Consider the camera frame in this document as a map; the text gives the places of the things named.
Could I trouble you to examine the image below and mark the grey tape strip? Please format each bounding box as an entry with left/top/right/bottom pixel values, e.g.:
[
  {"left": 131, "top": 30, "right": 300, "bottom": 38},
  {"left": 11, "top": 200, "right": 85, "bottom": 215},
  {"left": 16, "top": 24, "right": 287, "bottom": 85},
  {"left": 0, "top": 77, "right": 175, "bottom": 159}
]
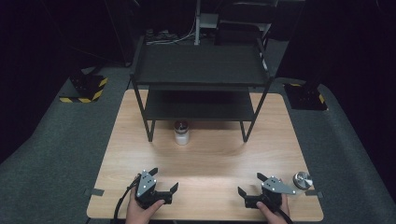
[
  {"left": 84, "top": 188, "right": 106, "bottom": 197},
  {"left": 304, "top": 189, "right": 324, "bottom": 199}
]

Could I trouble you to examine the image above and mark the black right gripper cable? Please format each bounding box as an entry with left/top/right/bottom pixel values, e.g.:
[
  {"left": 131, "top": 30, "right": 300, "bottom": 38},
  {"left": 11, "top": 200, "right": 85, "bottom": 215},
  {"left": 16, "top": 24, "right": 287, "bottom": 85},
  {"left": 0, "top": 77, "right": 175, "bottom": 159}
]
[{"left": 275, "top": 206, "right": 294, "bottom": 224}]

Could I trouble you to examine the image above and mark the person's right hand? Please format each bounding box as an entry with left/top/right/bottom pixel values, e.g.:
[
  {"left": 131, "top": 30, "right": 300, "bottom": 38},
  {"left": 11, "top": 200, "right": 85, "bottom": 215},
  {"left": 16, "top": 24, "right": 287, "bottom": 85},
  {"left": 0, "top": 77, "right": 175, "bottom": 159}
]
[{"left": 255, "top": 193, "right": 290, "bottom": 224}]

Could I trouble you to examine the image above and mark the black stand base striped tape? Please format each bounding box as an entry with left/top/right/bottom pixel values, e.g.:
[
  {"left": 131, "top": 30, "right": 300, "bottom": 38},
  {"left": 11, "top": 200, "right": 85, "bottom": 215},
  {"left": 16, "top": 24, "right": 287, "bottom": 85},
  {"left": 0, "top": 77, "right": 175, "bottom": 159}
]
[
  {"left": 58, "top": 72, "right": 109, "bottom": 104},
  {"left": 283, "top": 80, "right": 329, "bottom": 112}
]

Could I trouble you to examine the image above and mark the white cable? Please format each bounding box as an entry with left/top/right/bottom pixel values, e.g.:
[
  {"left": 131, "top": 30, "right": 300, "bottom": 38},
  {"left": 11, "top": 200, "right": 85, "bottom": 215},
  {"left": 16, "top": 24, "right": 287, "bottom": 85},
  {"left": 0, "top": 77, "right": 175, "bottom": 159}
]
[{"left": 146, "top": 17, "right": 198, "bottom": 45}]

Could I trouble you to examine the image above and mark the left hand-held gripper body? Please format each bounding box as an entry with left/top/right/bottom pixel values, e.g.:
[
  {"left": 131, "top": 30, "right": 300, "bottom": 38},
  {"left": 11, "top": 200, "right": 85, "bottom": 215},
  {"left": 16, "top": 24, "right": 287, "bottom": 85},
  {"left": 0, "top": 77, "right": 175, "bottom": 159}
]
[{"left": 134, "top": 169, "right": 174, "bottom": 210}]

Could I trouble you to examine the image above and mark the person's left hand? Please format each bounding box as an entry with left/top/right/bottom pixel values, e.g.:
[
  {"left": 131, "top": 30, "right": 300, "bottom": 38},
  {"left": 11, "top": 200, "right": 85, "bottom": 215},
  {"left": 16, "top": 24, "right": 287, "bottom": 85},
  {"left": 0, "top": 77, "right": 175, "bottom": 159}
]
[{"left": 124, "top": 186, "right": 166, "bottom": 224}]

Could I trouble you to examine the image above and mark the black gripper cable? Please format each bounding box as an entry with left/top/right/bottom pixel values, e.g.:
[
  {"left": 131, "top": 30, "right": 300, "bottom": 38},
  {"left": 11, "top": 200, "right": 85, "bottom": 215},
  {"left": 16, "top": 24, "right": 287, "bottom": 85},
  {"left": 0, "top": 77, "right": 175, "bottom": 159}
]
[
  {"left": 113, "top": 174, "right": 142, "bottom": 224},
  {"left": 275, "top": 206, "right": 294, "bottom": 224}
]

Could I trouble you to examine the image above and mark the grey metal post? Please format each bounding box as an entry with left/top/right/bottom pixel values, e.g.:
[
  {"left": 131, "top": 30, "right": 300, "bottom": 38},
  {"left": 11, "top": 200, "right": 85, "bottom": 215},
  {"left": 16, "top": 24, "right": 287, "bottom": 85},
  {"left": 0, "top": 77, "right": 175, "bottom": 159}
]
[{"left": 193, "top": 0, "right": 202, "bottom": 47}]

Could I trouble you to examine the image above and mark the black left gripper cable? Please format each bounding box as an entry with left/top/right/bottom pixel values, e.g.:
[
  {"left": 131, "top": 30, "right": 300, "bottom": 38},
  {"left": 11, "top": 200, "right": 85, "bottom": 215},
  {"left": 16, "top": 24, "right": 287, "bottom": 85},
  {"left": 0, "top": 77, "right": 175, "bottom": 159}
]
[{"left": 113, "top": 174, "right": 142, "bottom": 224}]

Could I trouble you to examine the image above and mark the black power strip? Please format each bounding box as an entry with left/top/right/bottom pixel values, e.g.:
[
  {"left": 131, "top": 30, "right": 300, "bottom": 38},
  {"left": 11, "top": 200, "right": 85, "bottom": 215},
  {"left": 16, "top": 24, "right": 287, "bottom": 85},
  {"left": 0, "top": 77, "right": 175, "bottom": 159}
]
[{"left": 145, "top": 29, "right": 179, "bottom": 43}]

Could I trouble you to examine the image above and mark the black two-tier metal shelf rack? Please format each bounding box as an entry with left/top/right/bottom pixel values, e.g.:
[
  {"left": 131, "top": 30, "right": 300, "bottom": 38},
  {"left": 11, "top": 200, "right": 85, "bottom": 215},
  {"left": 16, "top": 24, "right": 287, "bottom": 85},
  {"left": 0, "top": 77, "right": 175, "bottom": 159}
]
[{"left": 130, "top": 35, "right": 275, "bottom": 144}]

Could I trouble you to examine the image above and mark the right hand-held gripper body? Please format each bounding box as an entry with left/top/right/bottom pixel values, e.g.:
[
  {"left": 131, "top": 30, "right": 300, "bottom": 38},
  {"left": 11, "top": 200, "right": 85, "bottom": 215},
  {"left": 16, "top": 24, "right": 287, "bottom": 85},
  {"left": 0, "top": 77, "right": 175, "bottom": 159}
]
[{"left": 244, "top": 175, "right": 297, "bottom": 213}]

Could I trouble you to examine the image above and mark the glass jar with metal lid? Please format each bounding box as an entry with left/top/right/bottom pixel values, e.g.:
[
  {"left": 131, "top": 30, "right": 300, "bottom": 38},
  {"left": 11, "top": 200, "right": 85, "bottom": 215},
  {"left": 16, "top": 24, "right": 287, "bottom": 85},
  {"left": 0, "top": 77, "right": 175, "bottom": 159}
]
[
  {"left": 173, "top": 119, "right": 191, "bottom": 147},
  {"left": 291, "top": 171, "right": 314, "bottom": 196}
]

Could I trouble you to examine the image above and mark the grey box on post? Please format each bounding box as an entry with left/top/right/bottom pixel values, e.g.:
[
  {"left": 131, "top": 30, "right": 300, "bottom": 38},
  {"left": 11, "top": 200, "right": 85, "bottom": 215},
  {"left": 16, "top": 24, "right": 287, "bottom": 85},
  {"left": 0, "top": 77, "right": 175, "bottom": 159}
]
[{"left": 199, "top": 12, "right": 219, "bottom": 30}]

